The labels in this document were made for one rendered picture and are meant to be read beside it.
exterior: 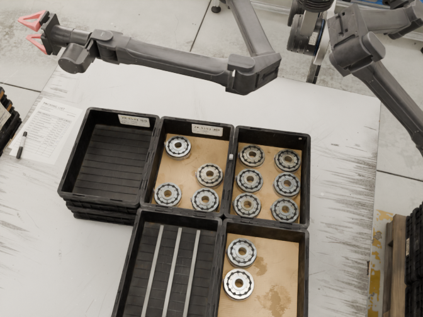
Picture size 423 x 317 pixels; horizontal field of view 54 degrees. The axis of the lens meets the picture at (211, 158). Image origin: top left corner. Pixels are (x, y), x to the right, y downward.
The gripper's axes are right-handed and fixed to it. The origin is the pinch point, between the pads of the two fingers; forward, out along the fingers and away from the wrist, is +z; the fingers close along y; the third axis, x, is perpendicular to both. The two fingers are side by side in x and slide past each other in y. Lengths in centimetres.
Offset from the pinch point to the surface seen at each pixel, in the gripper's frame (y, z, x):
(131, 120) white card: 56, -18, 14
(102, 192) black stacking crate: 62, -16, -17
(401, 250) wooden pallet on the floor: 130, -157, 20
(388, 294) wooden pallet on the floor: 142, -155, -1
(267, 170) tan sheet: 62, -76, 9
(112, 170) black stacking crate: 62, -17, -7
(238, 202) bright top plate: 59, -68, -9
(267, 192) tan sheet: 62, -78, -1
